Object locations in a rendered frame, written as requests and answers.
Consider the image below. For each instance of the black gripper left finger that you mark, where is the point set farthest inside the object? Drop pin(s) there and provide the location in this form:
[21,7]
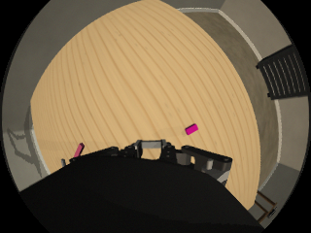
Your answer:
[134,150]

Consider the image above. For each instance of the pink rod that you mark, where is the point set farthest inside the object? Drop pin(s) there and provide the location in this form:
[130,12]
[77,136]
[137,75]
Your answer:
[79,149]

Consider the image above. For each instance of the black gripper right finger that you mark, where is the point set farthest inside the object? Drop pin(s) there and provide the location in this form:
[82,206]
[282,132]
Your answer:
[216,165]

